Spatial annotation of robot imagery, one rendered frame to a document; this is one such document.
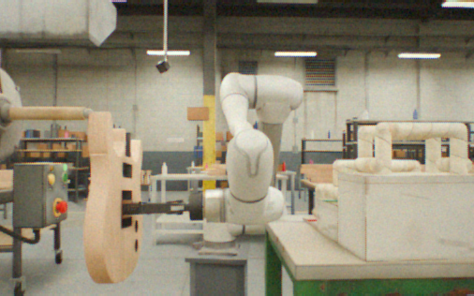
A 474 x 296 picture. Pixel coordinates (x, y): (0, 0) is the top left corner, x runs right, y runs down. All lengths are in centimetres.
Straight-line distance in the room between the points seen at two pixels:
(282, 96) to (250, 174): 60
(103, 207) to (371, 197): 57
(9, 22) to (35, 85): 1295
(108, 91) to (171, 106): 228
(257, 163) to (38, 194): 72
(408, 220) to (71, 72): 1296
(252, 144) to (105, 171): 35
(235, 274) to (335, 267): 89
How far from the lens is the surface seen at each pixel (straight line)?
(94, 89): 1294
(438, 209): 80
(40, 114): 97
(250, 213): 87
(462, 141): 84
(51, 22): 84
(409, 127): 78
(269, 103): 130
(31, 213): 122
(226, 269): 156
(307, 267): 70
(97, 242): 81
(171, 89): 1225
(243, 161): 74
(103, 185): 83
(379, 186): 73
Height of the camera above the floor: 114
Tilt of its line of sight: 1 degrees up
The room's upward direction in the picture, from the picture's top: straight up
